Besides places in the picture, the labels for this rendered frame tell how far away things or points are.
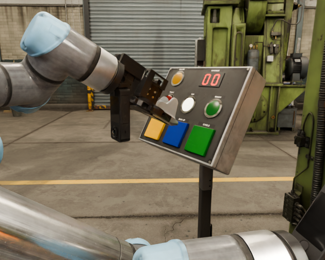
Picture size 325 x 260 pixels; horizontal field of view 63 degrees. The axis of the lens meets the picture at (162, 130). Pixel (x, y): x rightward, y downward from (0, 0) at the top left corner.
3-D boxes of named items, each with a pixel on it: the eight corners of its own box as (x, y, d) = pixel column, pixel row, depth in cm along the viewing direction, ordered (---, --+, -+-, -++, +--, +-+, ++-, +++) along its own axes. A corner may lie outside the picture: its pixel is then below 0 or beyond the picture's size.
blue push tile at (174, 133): (177, 147, 76) (187, 123, 76) (160, 141, 81) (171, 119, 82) (181, 149, 77) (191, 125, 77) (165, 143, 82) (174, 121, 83)
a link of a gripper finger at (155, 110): (176, 117, 59) (146, 99, 53) (173, 123, 59) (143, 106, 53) (163, 114, 63) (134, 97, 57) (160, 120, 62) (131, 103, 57)
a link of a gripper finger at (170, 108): (193, 108, 63) (166, 89, 58) (183, 130, 63) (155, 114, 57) (184, 106, 66) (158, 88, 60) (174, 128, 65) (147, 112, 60)
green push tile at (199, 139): (202, 155, 68) (214, 129, 68) (183, 149, 74) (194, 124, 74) (207, 158, 69) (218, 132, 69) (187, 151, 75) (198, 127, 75)
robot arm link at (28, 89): (-28, 86, 47) (-2, 44, 42) (27, 83, 57) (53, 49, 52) (-5, 123, 47) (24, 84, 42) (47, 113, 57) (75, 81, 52)
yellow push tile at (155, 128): (157, 139, 83) (166, 118, 84) (143, 134, 89) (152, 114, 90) (161, 141, 85) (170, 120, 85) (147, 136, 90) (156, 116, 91)
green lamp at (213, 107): (210, 117, 70) (211, 101, 69) (204, 115, 75) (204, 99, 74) (221, 117, 71) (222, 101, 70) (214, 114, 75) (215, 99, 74)
